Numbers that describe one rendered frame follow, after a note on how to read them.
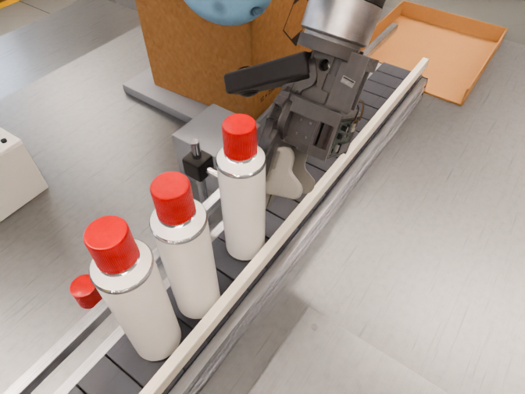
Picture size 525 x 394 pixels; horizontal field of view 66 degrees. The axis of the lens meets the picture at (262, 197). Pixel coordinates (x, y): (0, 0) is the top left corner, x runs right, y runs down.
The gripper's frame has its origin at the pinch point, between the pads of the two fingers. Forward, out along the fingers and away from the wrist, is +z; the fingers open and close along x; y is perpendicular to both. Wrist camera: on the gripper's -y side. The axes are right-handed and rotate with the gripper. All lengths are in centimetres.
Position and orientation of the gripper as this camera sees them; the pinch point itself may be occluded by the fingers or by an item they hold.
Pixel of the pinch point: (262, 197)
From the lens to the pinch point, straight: 51.9
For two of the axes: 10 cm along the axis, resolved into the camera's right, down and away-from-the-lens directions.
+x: 5.0, -2.1, 8.4
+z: -2.9, 8.8, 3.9
